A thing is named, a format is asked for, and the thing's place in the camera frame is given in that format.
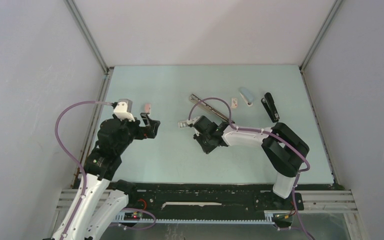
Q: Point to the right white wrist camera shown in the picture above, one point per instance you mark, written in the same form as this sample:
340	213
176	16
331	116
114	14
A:
190	123

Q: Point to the beige black long stapler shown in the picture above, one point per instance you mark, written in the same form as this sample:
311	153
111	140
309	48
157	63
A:
198	102

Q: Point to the pink stapler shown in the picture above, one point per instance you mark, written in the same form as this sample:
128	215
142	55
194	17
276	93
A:
147	108

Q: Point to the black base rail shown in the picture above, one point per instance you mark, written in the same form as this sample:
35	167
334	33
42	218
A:
206	202

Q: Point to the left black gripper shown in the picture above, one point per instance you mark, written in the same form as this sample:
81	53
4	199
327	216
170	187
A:
149	131

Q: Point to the light blue stapler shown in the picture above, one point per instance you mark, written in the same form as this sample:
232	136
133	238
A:
247	96

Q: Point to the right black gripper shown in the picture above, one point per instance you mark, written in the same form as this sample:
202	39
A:
207	149

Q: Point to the white staple box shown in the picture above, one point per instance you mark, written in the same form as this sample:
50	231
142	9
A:
234	103

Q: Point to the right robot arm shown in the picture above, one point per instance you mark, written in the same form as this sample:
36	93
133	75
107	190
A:
285	150

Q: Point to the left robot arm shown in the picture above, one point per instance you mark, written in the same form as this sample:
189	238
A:
84	221

